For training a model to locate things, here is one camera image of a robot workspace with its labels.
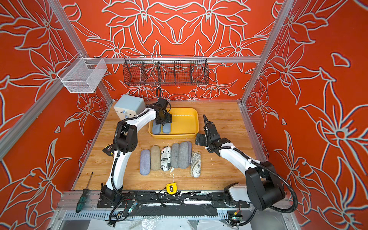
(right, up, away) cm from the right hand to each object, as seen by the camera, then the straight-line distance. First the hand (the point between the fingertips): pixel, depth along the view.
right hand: (202, 136), depth 89 cm
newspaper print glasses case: (-23, -12, -5) cm, 26 cm away
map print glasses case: (-5, -15, -6) cm, 17 cm away
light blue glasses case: (-31, +4, +11) cm, 34 cm away
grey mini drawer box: (-51, +19, +7) cm, 55 cm away
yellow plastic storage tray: (-10, +7, +17) cm, 21 cm away
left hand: (-23, +10, +16) cm, 30 cm away
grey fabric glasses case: (-11, -10, -5) cm, 16 cm away
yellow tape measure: (-19, -26, -13) cm, 34 cm away
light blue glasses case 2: (-24, +4, +11) cm, 26 cm away
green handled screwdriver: (-64, -29, -16) cm, 72 cm away
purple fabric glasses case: (-35, -14, -4) cm, 38 cm away
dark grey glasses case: (-17, -11, -3) cm, 20 cm away
